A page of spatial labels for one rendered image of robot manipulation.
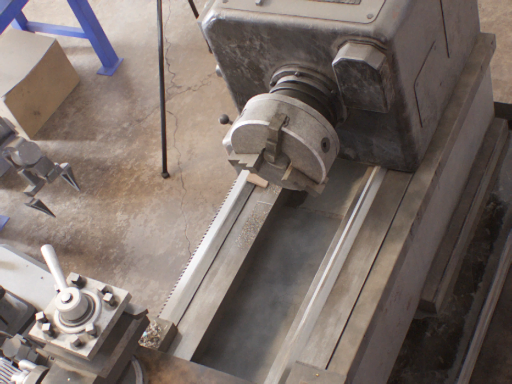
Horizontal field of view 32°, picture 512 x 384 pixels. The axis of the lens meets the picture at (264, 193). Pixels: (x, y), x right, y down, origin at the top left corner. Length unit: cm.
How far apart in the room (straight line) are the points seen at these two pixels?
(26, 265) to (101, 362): 144
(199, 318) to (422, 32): 88
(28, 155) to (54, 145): 189
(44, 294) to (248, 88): 129
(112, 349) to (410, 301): 87
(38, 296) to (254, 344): 119
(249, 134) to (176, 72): 211
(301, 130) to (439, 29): 49
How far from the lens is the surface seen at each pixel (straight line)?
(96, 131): 409
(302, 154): 205
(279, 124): 200
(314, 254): 237
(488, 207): 278
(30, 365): 237
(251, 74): 226
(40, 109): 424
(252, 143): 211
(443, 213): 257
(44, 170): 225
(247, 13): 213
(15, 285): 335
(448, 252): 262
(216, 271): 229
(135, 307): 198
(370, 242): 222
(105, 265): 356
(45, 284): 328
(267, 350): 226
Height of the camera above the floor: 262
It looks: 48 degrees down
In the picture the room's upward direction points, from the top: 23 degrees counter-clockwise
